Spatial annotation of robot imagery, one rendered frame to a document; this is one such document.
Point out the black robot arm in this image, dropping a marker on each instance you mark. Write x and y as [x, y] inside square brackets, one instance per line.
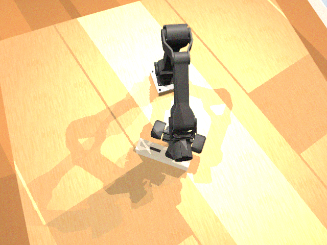
[173, 68]

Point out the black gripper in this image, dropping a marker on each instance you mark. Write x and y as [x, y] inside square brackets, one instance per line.
[158, 130]

